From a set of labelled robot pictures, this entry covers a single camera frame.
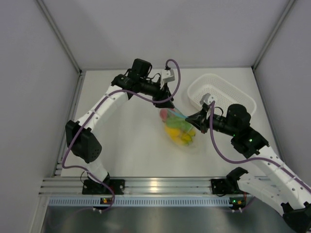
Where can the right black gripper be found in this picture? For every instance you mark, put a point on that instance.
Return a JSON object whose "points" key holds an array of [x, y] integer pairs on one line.
{"points": [[200, 120]]}

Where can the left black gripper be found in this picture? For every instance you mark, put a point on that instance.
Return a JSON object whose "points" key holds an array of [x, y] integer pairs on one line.
{"points": [[162, 93]]}

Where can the clear zip top bag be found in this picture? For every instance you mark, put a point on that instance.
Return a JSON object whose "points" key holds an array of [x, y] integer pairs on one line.
{"points": [[191, 149]]}

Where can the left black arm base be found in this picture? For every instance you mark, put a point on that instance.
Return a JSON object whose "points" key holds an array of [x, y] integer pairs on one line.
{"points": [[91, 187]]}

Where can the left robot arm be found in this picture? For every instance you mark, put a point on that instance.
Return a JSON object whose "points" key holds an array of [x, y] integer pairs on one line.
{"points": [[81, 135]]}

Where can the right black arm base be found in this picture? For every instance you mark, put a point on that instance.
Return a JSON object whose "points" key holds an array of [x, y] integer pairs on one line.
{"points": [[221, 187]]}

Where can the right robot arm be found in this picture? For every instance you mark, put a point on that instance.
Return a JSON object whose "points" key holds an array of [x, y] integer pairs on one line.
{"points": [[289, 196]]}

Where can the red fake peach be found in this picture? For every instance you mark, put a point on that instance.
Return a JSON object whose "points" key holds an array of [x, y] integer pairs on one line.
{"points": [[165, 114]]}

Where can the green fake vegetable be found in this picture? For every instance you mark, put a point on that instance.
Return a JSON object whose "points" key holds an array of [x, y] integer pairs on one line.
{"points": [[178, 123]]}

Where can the yellow fake banana bunch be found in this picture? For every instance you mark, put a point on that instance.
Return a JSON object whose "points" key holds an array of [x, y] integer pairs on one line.
{"points": [[185, 138]]}

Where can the white perforated plastic basket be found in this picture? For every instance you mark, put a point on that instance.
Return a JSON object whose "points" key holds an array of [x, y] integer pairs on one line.
{"points": [[226, 94]]}

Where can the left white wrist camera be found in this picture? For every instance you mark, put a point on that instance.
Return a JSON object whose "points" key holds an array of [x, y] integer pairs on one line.
{"points": [[167, 75]]}

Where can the aluminium mounting rail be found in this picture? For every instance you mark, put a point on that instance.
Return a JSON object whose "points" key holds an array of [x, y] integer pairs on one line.
{"points": [[62, 186]]}

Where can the white slotted cable duct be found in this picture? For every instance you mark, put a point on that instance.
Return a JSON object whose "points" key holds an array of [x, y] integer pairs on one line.
{"points": [[147, 201]]}

